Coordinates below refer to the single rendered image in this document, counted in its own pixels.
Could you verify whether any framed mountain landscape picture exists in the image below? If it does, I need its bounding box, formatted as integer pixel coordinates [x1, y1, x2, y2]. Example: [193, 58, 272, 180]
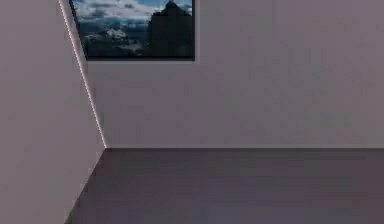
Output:
[68, 0, 196, 62]

